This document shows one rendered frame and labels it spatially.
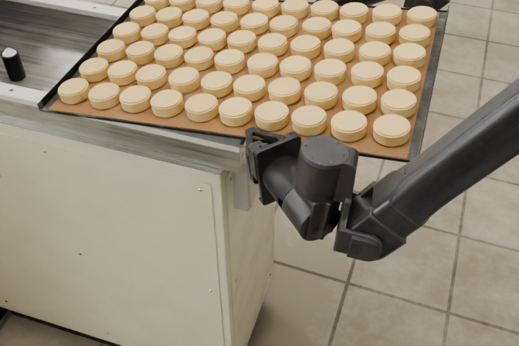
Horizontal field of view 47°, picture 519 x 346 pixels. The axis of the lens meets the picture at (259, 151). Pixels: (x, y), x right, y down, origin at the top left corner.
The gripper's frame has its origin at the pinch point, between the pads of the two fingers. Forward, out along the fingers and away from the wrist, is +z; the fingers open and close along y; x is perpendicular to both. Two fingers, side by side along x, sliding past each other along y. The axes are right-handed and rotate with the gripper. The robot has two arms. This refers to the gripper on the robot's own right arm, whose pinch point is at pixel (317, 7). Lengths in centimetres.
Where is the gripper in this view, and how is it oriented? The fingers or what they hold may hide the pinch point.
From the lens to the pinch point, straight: 115.3
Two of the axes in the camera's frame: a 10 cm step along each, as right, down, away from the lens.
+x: 4.4, 5.7, -6.9
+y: -0.8, -7.5, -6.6
